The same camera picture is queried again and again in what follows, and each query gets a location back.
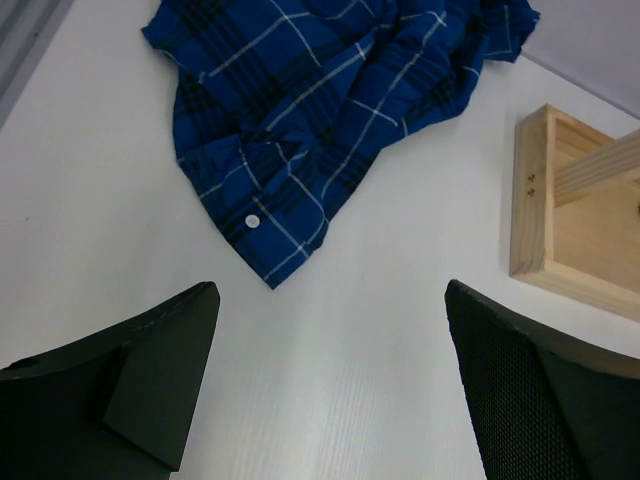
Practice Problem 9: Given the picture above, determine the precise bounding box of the wooden clothes rack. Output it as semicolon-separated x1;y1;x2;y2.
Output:
509;104;639;320

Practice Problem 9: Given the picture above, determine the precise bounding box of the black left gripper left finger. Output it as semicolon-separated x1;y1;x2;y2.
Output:
1;282;219;479

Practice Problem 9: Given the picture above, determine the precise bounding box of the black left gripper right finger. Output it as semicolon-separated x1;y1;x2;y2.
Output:
444;280;639;479

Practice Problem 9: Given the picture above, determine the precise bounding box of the blue plaid shirt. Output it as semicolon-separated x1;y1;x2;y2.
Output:
142;0;540;288

